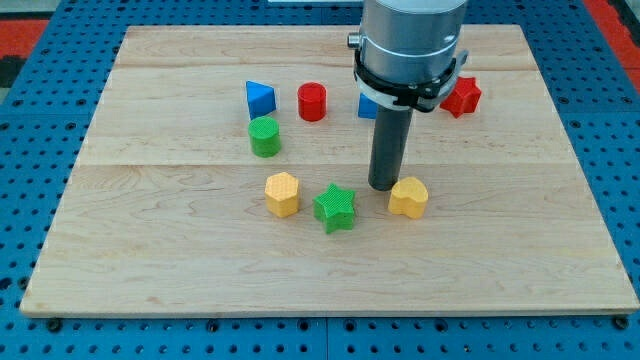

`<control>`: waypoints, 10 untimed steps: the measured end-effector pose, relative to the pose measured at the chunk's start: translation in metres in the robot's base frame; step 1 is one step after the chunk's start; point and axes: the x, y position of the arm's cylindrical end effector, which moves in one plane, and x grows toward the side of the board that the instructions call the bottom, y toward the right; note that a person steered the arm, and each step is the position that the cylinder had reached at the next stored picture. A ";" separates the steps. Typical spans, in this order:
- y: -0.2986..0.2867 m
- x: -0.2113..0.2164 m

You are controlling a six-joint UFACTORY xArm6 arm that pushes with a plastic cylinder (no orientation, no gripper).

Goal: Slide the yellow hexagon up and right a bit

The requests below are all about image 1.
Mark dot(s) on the red star block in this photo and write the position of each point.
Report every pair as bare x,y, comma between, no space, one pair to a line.
464,98

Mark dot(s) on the green cylinder block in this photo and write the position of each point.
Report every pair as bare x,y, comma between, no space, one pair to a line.
264,136

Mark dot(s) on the green star block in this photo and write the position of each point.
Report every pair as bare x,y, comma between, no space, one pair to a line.
334,208

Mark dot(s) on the red cylinder block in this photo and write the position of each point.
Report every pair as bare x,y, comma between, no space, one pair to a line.
312,101

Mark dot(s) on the wooden board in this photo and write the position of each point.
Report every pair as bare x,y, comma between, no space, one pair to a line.
164,214

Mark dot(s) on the yellow hexagon block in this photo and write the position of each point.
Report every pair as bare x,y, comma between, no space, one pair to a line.
282,194

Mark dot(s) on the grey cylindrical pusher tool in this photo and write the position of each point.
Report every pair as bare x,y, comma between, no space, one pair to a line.
390,135

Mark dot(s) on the blue cube block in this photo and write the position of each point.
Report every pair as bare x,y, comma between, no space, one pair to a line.
367,108

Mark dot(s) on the yellow heart block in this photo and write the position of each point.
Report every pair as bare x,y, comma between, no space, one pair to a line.
409,196

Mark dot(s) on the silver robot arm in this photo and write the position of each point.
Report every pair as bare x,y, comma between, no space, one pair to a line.
405,52

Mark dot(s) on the blue triangle block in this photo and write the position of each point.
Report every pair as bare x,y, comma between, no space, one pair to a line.
261,99

